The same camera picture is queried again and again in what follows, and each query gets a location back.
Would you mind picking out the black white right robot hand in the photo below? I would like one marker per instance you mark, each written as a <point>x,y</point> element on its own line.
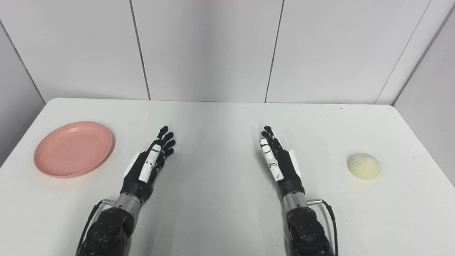
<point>288,170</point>

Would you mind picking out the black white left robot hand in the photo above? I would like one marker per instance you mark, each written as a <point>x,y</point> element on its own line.
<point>137,179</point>

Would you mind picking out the pink round plate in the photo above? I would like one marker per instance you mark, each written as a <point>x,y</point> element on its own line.
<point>73,149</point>

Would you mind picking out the cream steamed bun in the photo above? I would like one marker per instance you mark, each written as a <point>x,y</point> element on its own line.
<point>364,166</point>

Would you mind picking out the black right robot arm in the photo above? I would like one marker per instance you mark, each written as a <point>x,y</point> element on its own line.
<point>307,231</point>

